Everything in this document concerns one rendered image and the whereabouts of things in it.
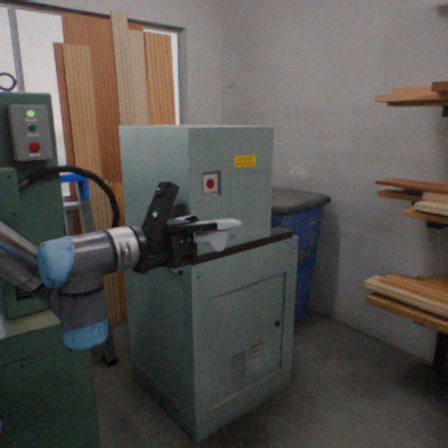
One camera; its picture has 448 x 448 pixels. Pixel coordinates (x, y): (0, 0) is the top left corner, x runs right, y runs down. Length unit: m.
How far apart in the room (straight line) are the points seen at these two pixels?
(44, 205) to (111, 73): 1.74
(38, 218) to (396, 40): 2.10
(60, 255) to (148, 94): 2.50
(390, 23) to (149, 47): 1.61
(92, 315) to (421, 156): 2.11
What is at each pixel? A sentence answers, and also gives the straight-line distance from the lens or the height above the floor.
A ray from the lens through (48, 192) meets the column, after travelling 1.38.
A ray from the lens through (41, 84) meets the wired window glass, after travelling 2.98.
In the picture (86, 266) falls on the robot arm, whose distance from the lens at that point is 0.65.
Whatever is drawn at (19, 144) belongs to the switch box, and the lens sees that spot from 1.29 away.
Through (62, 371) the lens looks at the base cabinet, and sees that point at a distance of 1.49.
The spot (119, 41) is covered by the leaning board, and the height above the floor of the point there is 1.96.
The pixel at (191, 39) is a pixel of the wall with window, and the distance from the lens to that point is 3.47.
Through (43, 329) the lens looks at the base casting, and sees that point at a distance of 1.40.
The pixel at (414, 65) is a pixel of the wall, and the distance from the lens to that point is 2.53.
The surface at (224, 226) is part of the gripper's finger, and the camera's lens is 0.73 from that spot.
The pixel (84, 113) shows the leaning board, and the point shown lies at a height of 1.48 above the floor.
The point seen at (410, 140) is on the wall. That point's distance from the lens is 2.51.
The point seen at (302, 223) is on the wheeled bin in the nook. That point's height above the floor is 0.79.
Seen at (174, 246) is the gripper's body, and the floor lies 1.21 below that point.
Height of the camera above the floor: 1.44
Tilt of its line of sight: 15 degrees down
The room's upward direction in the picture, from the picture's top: straight up
